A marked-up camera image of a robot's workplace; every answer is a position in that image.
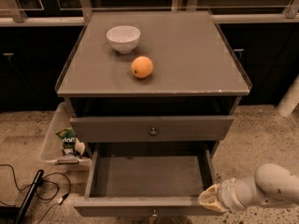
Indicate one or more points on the metal railing frame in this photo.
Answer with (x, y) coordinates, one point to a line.
(222, 11)

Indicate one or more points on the orange fruit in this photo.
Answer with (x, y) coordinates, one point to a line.
(142, 67)

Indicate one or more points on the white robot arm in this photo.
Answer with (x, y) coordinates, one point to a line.
(271, 186)

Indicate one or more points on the white cylindrical post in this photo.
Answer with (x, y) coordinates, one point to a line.
(290, 100)

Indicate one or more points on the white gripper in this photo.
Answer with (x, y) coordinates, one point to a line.
(226, 192)

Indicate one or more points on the clear plastic storage bin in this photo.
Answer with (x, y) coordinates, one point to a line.
(52, 147)

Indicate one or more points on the white ceramic bowl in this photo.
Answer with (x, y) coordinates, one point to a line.
(124, 39)

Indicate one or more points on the green snack bag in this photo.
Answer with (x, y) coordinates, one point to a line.
(68, 137)

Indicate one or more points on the grey wooden drawer cabinet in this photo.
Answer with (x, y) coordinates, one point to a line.
(194, 71)

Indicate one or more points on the black bar on floor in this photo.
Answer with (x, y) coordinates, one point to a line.
(28, 197)

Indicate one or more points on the grey drawer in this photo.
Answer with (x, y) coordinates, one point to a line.
(161, 179)
(151, 129)

